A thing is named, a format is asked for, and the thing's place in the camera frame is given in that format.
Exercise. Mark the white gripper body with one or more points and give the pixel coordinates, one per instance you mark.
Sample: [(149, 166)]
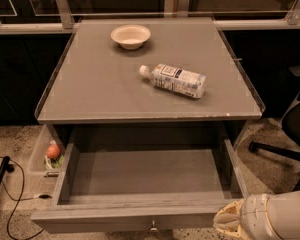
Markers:
[(253, 214)]

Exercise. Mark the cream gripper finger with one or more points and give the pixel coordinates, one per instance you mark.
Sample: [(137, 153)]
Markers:
[(228, 220)]

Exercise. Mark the grey top drawer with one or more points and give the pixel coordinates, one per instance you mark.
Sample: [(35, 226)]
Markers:
[(101, 191)]

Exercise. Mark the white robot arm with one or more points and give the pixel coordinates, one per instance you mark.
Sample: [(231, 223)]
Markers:
[(283, 211)]

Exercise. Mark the metal drawer knob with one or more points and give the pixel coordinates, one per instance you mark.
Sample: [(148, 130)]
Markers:
[(153, 227)]

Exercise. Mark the black office chair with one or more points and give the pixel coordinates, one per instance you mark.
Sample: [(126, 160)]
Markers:
[(290, 125)]

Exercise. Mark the clear plastic water bottle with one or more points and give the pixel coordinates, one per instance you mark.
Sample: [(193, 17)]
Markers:
[(175, 79)]

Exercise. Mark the grey wooden cabinet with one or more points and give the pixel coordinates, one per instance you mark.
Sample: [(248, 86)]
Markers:
[(98, 86)]

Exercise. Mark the orange fruit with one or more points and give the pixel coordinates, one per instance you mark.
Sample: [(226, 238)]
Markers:
[(53, 152)]

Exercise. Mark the clear plastic storage bin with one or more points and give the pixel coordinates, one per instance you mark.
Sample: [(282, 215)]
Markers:
[(36, 164)]

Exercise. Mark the white paper bowl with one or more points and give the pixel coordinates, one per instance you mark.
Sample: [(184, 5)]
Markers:
[(130, 37)]

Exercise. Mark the aluminium frame rail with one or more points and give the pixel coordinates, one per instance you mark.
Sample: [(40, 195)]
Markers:
[(61, 16)]

